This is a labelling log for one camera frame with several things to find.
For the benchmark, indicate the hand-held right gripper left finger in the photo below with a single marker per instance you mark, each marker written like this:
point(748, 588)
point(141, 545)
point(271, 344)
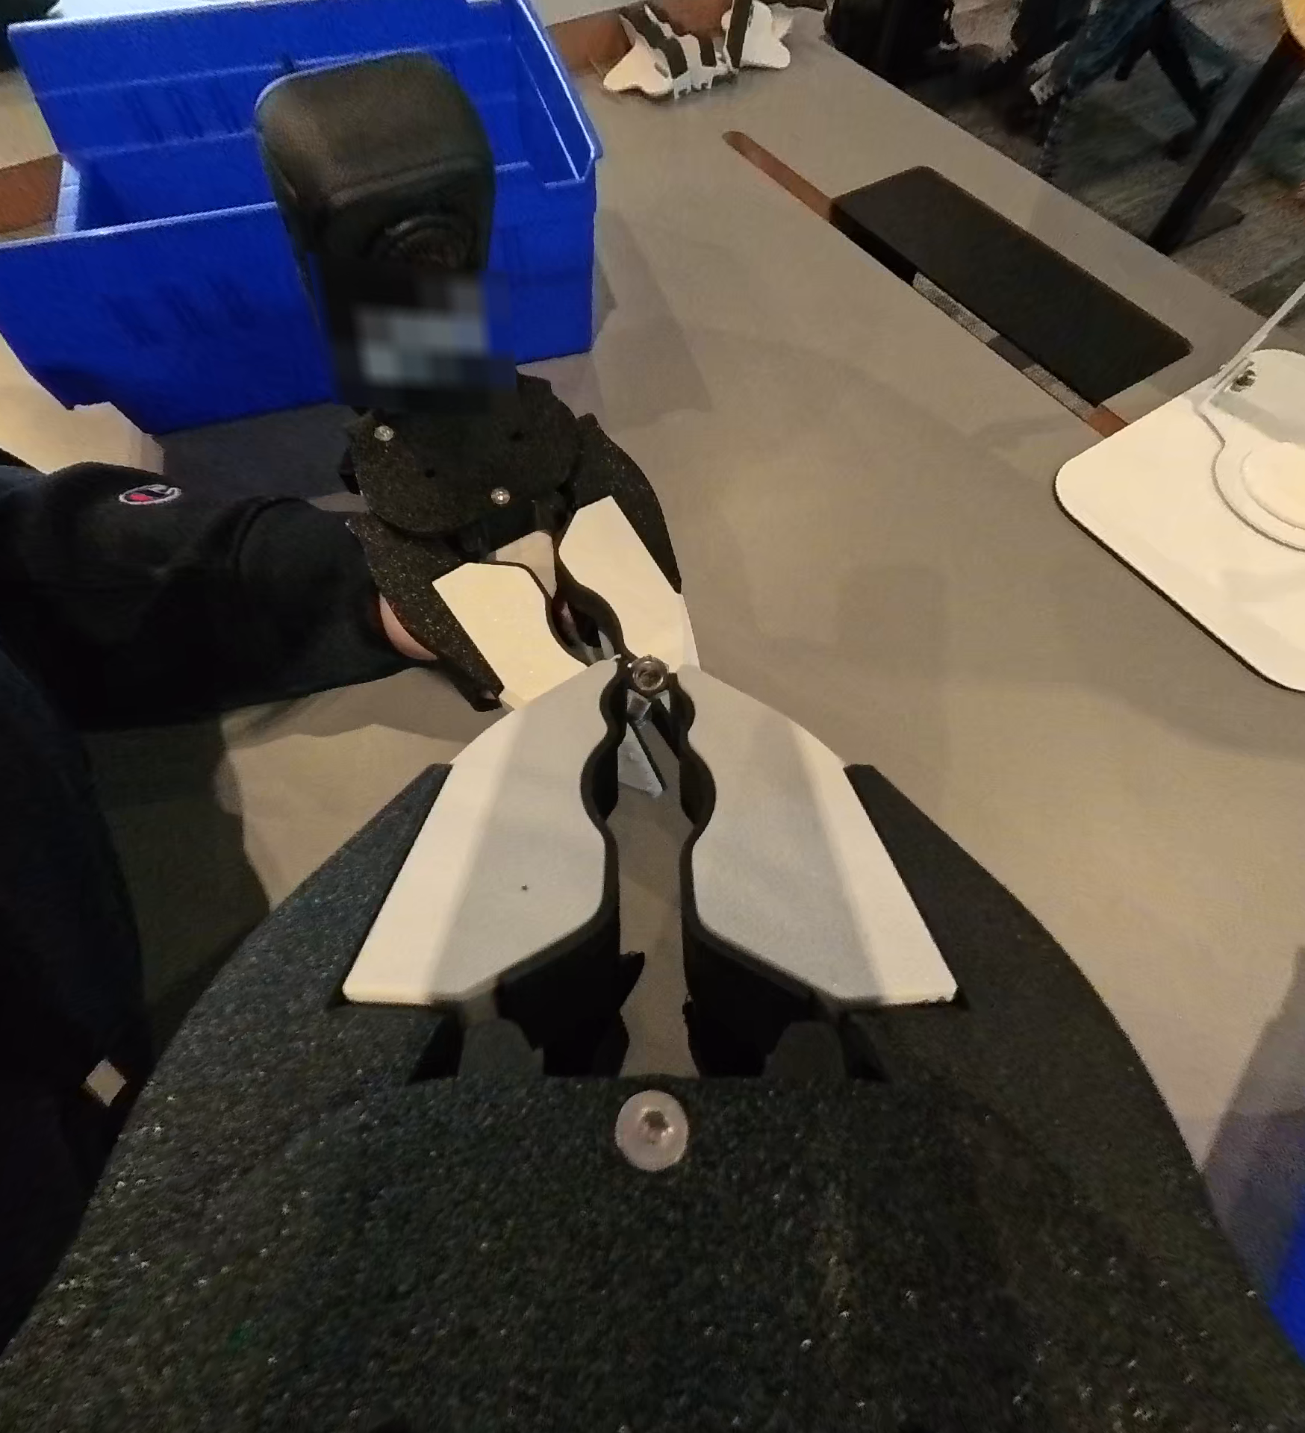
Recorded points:
point(497, 861)

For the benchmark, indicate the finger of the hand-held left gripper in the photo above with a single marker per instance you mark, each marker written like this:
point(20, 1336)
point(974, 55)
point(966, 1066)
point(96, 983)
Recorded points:
point(637, 582)
point(508, 633)

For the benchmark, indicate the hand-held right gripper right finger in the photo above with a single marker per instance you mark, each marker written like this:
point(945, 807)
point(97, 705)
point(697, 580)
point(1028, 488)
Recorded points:
point(810, 873)

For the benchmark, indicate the silver threaded bolt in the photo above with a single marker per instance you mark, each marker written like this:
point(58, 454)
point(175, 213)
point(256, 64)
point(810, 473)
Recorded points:
point(641, 750)

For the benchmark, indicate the person's left forearm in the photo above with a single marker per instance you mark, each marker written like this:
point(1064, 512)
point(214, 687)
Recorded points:
point(216, 582)

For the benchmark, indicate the person's left hand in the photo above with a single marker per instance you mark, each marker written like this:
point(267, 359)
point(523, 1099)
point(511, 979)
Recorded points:
point(404, 636)

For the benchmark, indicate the black rectangular desk mat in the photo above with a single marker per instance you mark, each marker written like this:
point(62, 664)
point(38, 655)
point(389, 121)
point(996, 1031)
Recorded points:
point(1011, 279)

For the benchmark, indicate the white black crumpled fabric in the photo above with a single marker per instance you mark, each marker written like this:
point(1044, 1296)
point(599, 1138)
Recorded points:
point(698, 49)

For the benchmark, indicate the clear acrylic stand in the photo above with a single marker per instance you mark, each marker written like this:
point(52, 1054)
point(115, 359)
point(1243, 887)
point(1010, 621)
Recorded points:
point(1297, 491)

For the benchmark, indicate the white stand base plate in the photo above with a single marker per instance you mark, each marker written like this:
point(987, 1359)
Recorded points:
point(1146, 526)

